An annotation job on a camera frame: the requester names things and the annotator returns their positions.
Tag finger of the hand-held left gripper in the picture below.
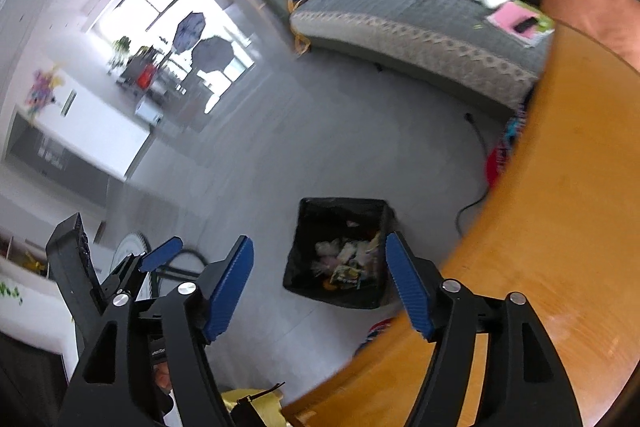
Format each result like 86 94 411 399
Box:
100 237 183 299

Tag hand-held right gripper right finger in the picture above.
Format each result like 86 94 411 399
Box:
385 231 583 427

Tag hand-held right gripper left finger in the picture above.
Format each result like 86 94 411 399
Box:
59 235 255 427

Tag yellow and black packet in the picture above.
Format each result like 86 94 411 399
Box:
330 264 363 288

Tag black lined trash bin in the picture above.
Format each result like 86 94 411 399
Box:
282 197 396 310

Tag black fan stand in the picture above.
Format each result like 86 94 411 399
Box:
150 248 211 280

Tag white round fan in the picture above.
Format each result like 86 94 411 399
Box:
107 231 153 303

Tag yellow bag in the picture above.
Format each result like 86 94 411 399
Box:
220 384 285 427

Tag long white cabinet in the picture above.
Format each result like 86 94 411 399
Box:
0 72 151 180

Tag small white cabinet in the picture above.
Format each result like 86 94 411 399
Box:
135 99 163 125

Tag red and black patterned blanket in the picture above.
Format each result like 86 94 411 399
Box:
352 89 538 358

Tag red box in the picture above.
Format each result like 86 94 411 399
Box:
135 62 156 90

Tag green potted plants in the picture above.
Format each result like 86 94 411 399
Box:
107 36 133 70

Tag grey umbrella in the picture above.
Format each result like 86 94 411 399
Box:
192 36 235 72

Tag blue umbrella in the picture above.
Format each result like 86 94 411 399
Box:
172 11 207 55

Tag grey patterned sofa cover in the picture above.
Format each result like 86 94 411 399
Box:
290 0 556 118

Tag pink book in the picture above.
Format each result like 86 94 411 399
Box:
486 1 556 48

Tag large orange cushion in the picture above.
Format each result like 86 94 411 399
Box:
540 0 640 72

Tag black floor cable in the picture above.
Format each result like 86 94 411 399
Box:
455 113 493 233

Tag colourful wall decoration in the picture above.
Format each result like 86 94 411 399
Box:
25 62 66 122

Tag yellow strap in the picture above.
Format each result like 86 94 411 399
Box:
292 0 313 56

